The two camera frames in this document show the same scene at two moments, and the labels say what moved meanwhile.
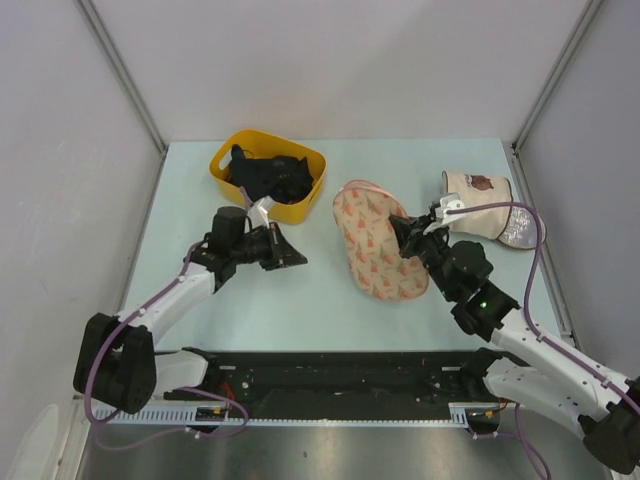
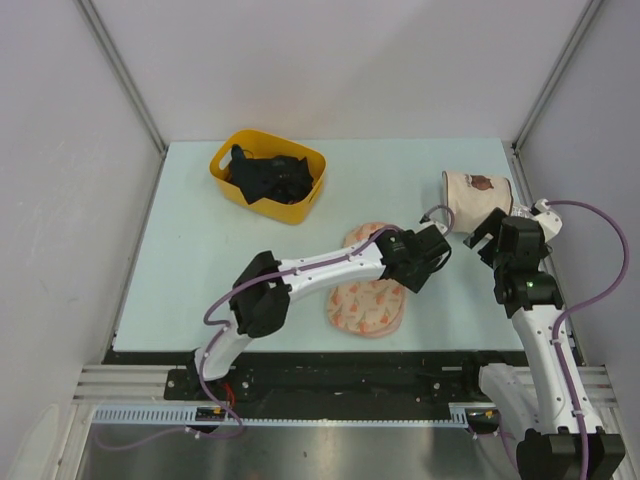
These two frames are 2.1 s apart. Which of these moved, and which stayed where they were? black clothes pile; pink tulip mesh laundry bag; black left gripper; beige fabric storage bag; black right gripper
Moved: black right gripper; pink tulip mesh laundry bag; black left gripper
Stayed: black clothes pile; beige fabric storage bag
